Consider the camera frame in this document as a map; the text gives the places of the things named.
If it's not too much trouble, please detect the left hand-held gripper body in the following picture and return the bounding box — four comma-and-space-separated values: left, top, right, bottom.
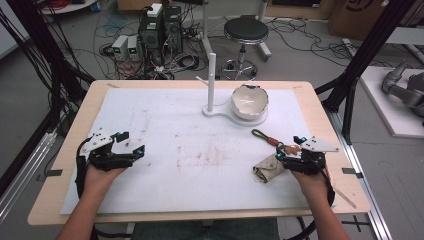
79, 127, 136, 173

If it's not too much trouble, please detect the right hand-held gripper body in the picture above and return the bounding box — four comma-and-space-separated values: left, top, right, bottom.
282, 135, 340, 175

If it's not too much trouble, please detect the beige pouch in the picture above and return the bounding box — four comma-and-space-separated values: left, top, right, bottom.
251, 153, 288, 184

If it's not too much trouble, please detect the green and orange lanyard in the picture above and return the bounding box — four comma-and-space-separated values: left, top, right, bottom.
251, 128, 302, 156

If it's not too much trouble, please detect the person's left hand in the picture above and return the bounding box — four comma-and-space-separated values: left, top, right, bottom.
82, 163, 128, 198

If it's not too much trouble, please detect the person's right hand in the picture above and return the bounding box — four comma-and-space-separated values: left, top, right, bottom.
289, 169, 331, 203

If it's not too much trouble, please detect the black tape piece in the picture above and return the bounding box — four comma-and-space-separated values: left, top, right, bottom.
35, 168, 64, 183
341, 167, 365, 180

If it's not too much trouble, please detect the white table mat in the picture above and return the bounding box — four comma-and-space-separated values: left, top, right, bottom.
59, 86, 338, 215

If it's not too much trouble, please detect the white eggshell-shaped bowl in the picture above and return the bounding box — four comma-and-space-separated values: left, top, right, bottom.
230, 83, 270, 121

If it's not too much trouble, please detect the white power supply unit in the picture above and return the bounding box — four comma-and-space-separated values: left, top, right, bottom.
127, 35, 141, 62
111, 34, 130, 62

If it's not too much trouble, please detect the white floor board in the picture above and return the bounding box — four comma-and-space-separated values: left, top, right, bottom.
359, 65, 424, 140

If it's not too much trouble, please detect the white peg stand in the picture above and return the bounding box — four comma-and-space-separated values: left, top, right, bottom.
195, 52, 270, 128

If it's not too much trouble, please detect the black computer tower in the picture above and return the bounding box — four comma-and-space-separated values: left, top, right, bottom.
137, 3, 165, 67
162, 5, 184, 55

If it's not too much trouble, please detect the white power strip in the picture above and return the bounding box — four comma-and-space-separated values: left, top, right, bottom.
341, 37, 360, 58

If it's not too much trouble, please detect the white metal stand leg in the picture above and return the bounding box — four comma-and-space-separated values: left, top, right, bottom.
199, 0, 215, 62
257, 0, 273, 63

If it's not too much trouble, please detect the black round stool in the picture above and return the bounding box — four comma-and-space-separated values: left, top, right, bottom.
219, 14, 271, 82

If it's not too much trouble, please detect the cardboard box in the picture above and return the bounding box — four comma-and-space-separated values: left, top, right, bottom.
327, 0, 424, 42

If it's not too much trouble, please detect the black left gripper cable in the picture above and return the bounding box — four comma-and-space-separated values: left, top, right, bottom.
74, 138, 92, 200

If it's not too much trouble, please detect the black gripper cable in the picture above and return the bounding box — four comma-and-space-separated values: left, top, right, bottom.
319, 165, 336, 208
74, 138, 92, 200

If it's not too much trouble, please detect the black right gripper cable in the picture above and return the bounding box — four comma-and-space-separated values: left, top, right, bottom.
319, 165, 336, 208

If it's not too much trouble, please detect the aluminium rail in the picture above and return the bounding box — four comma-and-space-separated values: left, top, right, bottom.
0, 130, 58, 224
327, 109, 395, 240

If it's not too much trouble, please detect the black frame post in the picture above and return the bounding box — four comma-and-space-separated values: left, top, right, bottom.
4, 0, 96, 134
314, 0, 418, 146

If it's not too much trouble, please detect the black cable bundle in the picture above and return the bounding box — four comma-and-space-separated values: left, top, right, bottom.
0, 6, 81, 116

